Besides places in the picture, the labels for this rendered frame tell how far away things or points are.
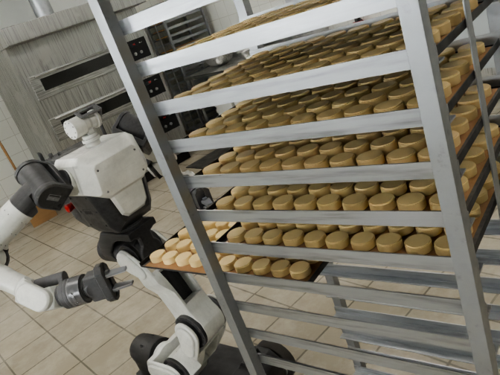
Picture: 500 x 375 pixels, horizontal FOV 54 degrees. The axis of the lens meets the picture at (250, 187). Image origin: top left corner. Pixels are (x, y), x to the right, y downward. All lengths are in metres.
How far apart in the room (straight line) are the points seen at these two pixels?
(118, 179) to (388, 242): 1.00
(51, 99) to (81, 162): 3.78
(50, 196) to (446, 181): 1.21
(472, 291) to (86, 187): 1.20
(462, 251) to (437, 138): 0.19
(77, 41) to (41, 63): 0.45
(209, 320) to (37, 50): 4.07
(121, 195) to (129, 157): 0.13
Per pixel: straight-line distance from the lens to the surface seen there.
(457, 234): 0.83
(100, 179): 1.66
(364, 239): 1.01
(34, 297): 1.57
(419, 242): 0.96
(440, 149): 0.77
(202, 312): 1.84
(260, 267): 1.21
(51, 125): 5.38
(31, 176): 1.66
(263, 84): 0.89
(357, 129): 0.83
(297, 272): 1.14
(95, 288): 1.51
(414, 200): 0.92
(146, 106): 1.09
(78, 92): 5.52
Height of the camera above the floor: 1.57
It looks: 20 degrees down
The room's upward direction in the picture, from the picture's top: 20 degrees counter-clockwise
